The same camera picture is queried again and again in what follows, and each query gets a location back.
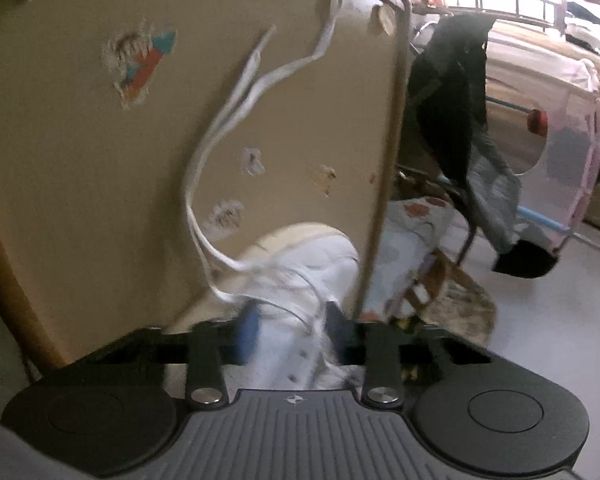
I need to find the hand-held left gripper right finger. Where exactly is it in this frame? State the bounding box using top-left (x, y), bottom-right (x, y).
top-left (325, 302), bottom-right (496, 408)

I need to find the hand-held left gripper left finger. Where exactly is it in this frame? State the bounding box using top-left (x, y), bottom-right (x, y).
top-left (75, 305), bottom-right (261, 407)

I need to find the white sneaker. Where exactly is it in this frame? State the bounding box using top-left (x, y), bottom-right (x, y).
top-left (207, 222), bottom-right (365, 392)

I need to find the white shoelace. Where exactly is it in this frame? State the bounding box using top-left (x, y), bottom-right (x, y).
top-left (182, 0), bottom-right (346, 311)

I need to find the patchwork quilt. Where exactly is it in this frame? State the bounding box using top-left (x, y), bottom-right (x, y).
top-left (365, 197), bottom-right (456, 321)

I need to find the dark hanging garment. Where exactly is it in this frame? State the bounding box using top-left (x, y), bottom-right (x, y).
top-left (492, 240), bottom-right (561, 280)

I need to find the blue metal pole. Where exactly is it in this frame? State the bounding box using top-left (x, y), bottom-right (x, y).
top-left (517, 206), bottom-right (581, 238)

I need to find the black folding chair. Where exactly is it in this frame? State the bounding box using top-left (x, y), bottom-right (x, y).
top-left (397, 14), bottom-right (523, 266)

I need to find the dark red round toy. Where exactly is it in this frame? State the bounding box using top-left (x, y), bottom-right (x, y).
top-left (526, 109), bottom-right (548, 136)

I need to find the torn cartoon sticker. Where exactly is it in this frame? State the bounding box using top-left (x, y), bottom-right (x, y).
top-left (102, 20), bottom-right (177, 108)

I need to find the round amber disc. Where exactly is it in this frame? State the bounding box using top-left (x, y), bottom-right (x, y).
top-left (371, 4), bottom-right (396, 37)

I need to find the pink framed mesh tent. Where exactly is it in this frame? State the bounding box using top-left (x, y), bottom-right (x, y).
top-left (485, 20), bottom-right (600, 241)

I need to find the brown strap bag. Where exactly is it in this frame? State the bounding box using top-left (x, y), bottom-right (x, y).
top-left (402, 252), bottom-right (448, 316)

